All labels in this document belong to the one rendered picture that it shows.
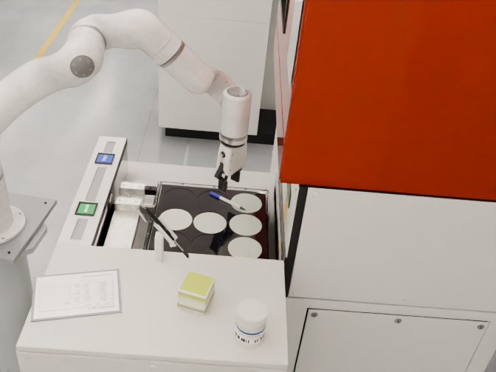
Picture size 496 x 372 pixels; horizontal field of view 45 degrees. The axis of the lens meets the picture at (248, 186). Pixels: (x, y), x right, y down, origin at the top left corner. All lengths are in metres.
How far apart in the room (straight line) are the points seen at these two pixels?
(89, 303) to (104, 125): 2.59
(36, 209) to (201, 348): 0.84
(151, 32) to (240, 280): 0.68
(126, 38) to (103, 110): 2.62
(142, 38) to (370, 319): 1.03
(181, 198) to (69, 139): 2.05
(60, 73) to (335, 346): 1.14
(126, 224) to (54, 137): 2.12
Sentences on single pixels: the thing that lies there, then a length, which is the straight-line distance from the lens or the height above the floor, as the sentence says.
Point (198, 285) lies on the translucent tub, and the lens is 1.48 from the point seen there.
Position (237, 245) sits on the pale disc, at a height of 0.90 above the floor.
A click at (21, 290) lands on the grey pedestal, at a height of 0.60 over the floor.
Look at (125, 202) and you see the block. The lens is 1.92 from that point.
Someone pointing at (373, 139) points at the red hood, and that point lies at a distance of 1.45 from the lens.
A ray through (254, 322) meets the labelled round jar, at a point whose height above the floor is 1.06.
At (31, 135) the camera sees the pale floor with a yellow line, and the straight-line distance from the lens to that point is 3.99.
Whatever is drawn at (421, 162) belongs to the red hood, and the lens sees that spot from 1.51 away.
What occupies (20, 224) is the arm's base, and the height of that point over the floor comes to 0.84.
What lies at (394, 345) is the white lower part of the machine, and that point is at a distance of 1.98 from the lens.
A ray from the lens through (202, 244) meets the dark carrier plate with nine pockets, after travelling 1.78.
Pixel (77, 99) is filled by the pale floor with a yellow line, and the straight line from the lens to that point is 4.35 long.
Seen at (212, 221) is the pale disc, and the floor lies 0.90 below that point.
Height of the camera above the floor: 2.11
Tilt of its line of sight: 37 degrees down
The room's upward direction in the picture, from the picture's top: 6 degrees clockwise
